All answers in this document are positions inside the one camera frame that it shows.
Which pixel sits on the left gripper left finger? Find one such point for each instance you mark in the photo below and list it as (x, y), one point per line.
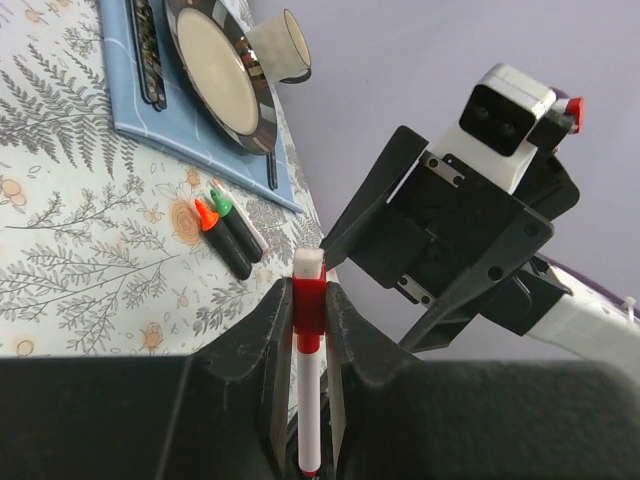
(218, 413)

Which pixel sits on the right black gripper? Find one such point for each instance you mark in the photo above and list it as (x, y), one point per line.
(477, 246)

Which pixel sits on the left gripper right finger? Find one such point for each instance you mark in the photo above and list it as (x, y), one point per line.
(394, 416)

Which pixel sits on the black orange highlighter body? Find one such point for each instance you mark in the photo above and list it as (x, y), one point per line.
(220, 238)

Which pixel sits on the black green highlighter body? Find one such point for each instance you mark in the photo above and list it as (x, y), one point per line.
(238, 227)

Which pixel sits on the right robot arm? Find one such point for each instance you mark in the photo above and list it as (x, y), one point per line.
(587, 321)

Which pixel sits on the pink tip white pen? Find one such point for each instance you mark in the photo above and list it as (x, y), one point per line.
(227, 195)

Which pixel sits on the floral tablecloth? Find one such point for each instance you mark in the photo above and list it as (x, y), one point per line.
(101, 252)

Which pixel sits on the cream enamel mug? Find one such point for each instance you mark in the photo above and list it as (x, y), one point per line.
(281, 49)

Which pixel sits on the blue checked placemat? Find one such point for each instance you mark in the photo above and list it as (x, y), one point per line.
(183, 127)

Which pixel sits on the dark rimmed cream plate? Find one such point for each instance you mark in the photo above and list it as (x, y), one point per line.
(224, 71)

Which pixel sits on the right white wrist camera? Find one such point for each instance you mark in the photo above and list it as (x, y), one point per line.
(491, 134)

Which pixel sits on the patterned handle knife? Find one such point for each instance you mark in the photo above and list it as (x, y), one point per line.
(272, 174)

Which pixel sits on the patterned handle fork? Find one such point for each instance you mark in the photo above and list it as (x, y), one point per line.
(147, 54)

